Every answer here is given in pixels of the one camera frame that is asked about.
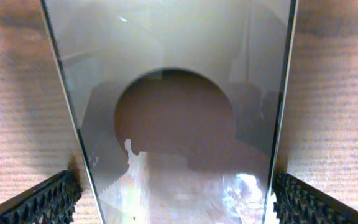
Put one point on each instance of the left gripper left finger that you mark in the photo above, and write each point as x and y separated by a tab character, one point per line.
51	201

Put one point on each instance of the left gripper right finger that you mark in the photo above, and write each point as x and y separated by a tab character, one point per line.
300	203

